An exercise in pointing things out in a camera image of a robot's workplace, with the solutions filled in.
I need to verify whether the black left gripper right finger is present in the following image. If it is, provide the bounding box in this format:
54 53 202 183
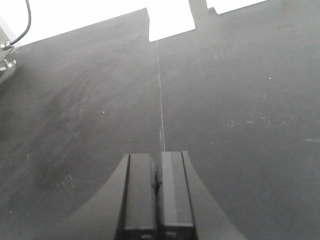
157 151 246 240

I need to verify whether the black cable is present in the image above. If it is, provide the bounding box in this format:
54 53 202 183
9 0 32 46

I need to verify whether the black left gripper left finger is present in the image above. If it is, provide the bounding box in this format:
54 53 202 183
65 153 157 240

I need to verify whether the silver metal connector bracket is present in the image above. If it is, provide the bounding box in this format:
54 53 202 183
0 28 16 85

